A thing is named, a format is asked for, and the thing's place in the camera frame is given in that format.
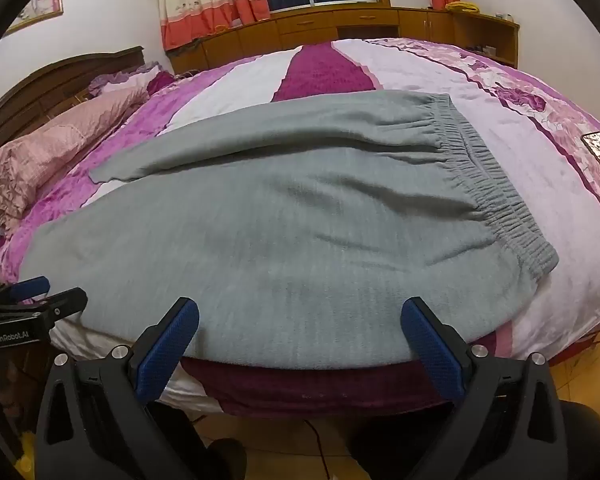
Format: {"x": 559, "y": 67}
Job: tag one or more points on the yellow plastic object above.
{"x": 27, "y": 460}

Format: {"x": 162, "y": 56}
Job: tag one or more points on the purple ruffled pillow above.
{"x": 125, "y": 77}

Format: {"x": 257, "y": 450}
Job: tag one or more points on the yellow cloth bundle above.
{"x": 462, "y": 7}

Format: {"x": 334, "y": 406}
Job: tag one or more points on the wooden cabinet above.
{"x": 305, "y": 27}

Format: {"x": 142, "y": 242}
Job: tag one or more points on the pink ruffled pillow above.
{"x": 45, "y": 145}

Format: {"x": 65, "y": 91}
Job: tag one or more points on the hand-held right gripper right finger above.
{"x": 432, "y": 355}

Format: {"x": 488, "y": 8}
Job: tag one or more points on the grey pants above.
{"x": 290, "y": 240}

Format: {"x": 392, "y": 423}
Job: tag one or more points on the wooden headboard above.
{"x": 40, "y": 82}

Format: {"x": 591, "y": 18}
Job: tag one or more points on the person's dark trouser leg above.
{"x": 215, "y": 455}
{"x": 380, "y": 450}

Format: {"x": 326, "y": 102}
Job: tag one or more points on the pink purple striped blanket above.
{"x": 510, "y": 160}

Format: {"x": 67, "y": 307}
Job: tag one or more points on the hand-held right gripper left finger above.
{"x": 165, "y": 355}

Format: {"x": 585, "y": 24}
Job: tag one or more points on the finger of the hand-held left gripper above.
{"x": 32, "y": 286}
{"x": 67, "y": 301}

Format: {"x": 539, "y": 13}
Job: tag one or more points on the framed wall picture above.
{"x": 37, "y": 5}

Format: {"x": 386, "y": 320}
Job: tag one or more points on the white bed sheet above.
{"x": 105, "y": 340}

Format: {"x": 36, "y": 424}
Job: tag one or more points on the wide floral orange curtain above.
{"x": 205, "y": 0}

